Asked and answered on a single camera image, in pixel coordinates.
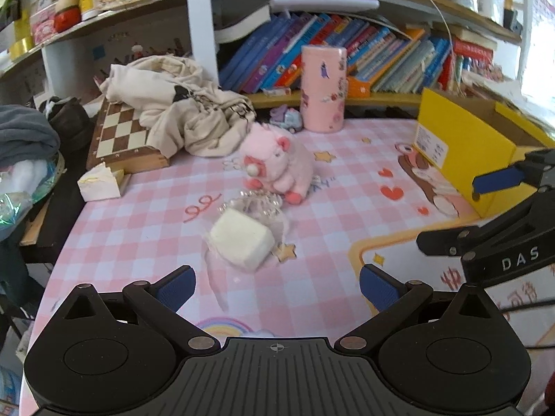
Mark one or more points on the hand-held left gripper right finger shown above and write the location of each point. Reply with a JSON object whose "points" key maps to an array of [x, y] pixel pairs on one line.
{"points": [[377, 288]]}

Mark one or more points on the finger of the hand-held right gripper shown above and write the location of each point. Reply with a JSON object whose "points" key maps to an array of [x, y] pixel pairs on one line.
{"points": [[498, 180], [446, 240]]}

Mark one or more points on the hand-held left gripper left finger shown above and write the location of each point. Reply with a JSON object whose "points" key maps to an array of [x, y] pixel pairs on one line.
{"points": [[177, 286]]}

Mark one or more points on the yellow cardboard box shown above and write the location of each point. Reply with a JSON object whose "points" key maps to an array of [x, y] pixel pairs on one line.
{"points": [[472, 138]]}

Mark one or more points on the cream foam block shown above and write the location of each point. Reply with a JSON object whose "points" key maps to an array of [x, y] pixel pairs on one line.
{"points": [[243, 238]]}

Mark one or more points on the pink plush pig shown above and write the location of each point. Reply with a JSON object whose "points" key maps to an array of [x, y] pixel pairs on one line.
{"points": [[277, 160]]}

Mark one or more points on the small grey toy car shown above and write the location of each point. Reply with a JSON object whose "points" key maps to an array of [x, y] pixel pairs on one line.
{"points": [[287, 119]]}

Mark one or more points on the pink checked desk mat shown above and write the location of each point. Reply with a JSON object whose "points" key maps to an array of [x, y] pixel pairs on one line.
{"points": [[151, 234]]}

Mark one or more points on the pile of papers and booklets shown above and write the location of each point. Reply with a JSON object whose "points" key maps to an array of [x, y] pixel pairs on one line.
{"points": [[481, 84]]}

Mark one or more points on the torn white paper box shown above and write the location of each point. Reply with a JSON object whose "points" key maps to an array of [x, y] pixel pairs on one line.
{"points": [[99, 184]]}

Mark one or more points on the thick red books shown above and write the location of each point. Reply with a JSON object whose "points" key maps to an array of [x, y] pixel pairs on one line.
{"points": [[475, 54]]}

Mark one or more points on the wooden chessboard box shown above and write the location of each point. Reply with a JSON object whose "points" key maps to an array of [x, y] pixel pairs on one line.
{"points": [[121, 134]]}

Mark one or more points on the flat orange box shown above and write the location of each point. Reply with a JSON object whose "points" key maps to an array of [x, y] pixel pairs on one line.
{"points": [[359, 87]]}

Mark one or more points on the iridescent plastic wrap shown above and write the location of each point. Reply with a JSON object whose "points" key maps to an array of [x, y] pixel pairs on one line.
{"points": [[21, 199]]}

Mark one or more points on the beige cloth bag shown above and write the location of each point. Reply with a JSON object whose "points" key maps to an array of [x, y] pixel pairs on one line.
{"points": [[190, 99]]}

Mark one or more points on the pink sticker-covered canister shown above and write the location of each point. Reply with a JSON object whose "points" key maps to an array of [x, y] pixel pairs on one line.
{"points": [[323, 91]]}

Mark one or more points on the black bag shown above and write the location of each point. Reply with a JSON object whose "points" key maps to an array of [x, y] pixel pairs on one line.
{"points": [[69, 117]]}

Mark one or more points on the grey folded clothes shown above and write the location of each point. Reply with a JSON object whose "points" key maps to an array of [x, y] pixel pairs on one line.
{"points": [[26, 132]]}

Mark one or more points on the row of colourful books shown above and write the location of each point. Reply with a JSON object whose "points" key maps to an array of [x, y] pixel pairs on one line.
{"points": [[303, 47]]}

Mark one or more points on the white desk lamp bar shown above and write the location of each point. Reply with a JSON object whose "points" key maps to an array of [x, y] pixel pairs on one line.
{"points": [[325, 2]]}

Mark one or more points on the white desk shelf unit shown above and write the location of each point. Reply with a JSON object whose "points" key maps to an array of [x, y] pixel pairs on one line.
{"points": [[199, 30]]}

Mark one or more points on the gold tin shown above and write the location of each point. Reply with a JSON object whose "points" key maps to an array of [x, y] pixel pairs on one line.
{"points": [[21, 48]]}

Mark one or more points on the pink gift box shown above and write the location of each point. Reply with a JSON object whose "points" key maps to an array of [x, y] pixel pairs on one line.
{"points": [[42, 28]]}

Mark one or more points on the red round jar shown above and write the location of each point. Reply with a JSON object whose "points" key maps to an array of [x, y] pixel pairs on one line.
{"points": [[67, 15]]}

